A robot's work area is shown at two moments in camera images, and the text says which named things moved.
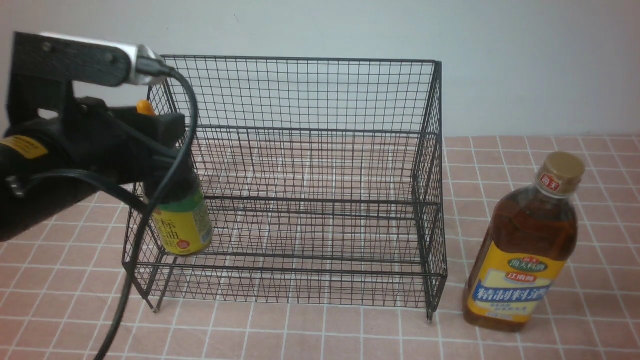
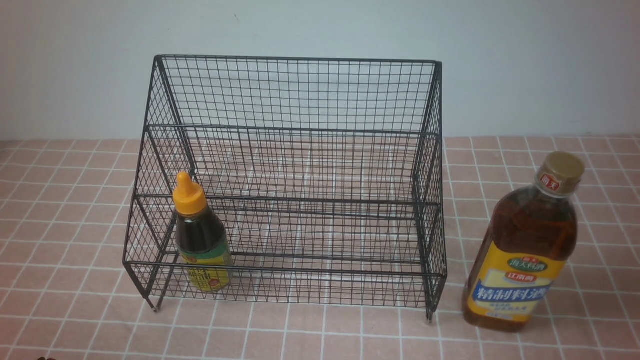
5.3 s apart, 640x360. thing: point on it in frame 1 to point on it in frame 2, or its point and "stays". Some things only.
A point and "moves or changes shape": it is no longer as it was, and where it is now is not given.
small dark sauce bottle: (183, 227) moves or changes shape
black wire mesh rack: (292, 181) stays
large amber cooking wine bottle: (523, 247) stays
